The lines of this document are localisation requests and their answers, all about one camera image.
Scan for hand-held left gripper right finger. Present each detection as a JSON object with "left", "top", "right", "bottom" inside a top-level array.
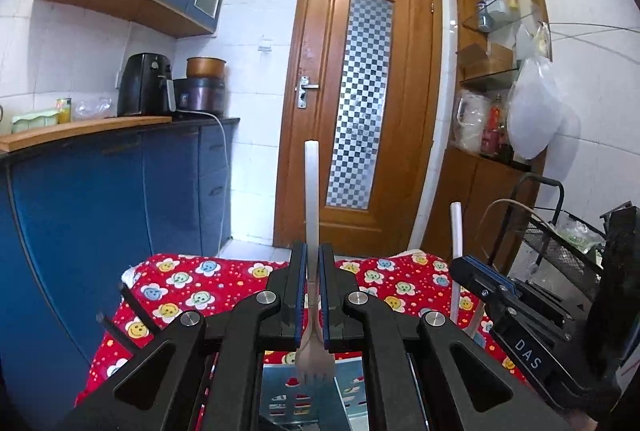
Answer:
[{"left": 319, "top": 243, "right": 571, "bottom": 431}]

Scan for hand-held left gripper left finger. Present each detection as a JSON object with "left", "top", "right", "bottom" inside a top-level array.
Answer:
[{"left": 55, "top": 242, "right": 308, "bottom": 431}]

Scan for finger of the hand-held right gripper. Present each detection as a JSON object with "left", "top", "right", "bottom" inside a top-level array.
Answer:
[{"left": 449, "top": 255, "right": 573, "bottom": 347}]

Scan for white utensil handle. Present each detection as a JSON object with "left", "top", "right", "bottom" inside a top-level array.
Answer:
[{"left": 449, "top": 203, "right": 485, "bottom": 339}]

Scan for fork with white handle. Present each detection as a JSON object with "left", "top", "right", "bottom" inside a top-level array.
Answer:
[{"left": 295, "top": 140, "right": 331, "bottom": 384}]

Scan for light blue utensil holder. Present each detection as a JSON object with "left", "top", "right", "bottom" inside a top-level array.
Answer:
[{"left": 260, "top": 355, "right": 372, "bottom": 431}]

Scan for black metal cart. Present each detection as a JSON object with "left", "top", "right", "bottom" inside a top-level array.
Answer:
[{"left": 474, "top": 172, "right": 640, "bottom": 314}]

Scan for wooden niche shelf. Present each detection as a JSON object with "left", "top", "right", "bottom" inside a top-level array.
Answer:
[{"left": 420, "top": 0, "right": 554, "bottom": 263}]

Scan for red smiley flower tablecloth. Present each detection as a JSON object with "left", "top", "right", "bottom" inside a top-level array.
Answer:
[{"left": 75, "top": 252, "right": 531, "bottom": 431}]

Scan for red bottle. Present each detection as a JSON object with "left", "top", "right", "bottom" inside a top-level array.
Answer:
[{"left": 481, "top": 95, "right": 508, "bottom": 158}]

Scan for white sack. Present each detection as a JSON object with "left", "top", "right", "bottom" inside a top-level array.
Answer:
[{"left": 452, "top": 90, "right": 491, "bottom": 154}]

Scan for black chopstick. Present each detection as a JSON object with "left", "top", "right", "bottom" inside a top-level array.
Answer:
[
  {"left": 121, "top": 283, "right": 167, "bottom": 335},
  {"left": 96, "top": 313, "right": 139, "bottom": 355}
]

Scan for white plastic bag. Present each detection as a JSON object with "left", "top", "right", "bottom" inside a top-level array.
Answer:
[{"left": 507, "top": 23, "right": 582, "bottom": 162}]

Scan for dark rice cooker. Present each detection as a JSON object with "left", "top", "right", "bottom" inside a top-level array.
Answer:
[{"left": 172, "top": 77, "right": 225, "bottom": 114}]

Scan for blue base cabinet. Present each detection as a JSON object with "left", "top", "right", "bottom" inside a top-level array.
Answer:
[{"left": 0, "top": 115, "right": 239, "bottom": 412}]

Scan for wooden door with checkered glass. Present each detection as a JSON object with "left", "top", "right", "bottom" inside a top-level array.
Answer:
[{"left": 272, "top": 0, "right": 443, "bottom": 258}]

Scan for cardboard box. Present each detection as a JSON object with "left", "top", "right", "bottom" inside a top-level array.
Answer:
[{"left": 456, "top": 42, "right": 516, "bottom": 79}]

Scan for brown pot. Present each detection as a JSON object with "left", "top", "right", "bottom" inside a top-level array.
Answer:
[{"left": 186, "top": 57, "right": 227, "bottom": 80}]

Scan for black air fryer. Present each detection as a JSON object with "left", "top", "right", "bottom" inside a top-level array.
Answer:
[{"left": 117, "top": 53, "right": 177, "bottom": 117}]

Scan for grey blue jar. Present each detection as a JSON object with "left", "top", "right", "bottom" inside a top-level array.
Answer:
[{"left": 476, "top": 2, "right": 496, "bottom": 33}]

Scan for clear plastic bag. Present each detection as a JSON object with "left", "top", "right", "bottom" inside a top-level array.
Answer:
[{"left": 74, "top": 97, "right": 114, "bottom": 121}]

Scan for green box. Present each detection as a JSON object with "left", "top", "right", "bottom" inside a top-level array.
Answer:
[{"left": 11, "top": 108, "right": 60, "bottom": 134}]

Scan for white power cable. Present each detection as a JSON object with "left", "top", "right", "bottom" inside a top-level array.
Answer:
[{"left": 175, "top": 110, "right": 234, "bottom": 257}]

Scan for metal door handle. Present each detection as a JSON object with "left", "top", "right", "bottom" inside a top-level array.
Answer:
[{"left": 296, "top": 75, "right": 320, "bottom": 110}]

